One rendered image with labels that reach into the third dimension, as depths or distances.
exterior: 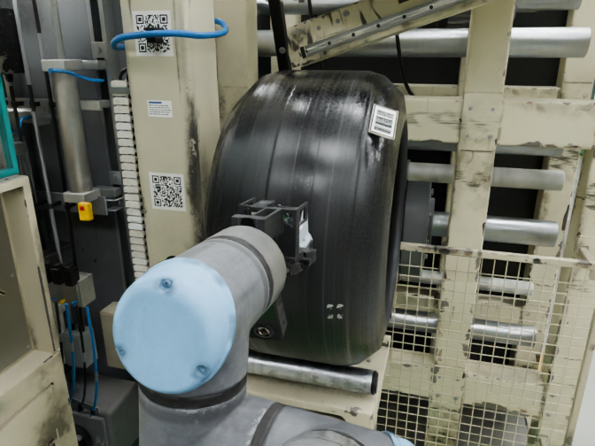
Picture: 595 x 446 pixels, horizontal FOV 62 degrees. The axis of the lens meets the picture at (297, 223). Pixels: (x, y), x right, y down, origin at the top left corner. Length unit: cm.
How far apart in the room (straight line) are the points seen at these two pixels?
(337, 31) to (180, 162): 51
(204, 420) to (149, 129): 68
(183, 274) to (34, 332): 81
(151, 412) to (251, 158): 44
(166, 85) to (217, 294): 64
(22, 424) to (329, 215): 73
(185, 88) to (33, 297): 51
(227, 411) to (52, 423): 81
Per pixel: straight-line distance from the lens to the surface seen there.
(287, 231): 56
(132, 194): 106
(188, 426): 42
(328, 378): 96
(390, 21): 123
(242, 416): 43
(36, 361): 114
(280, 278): 48
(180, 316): 36
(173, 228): 102
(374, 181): 73
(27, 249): 107
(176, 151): 97
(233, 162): 76
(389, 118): 78
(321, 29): 126
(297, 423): 42
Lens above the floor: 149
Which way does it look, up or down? 20 degrees down
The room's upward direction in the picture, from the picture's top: straight up
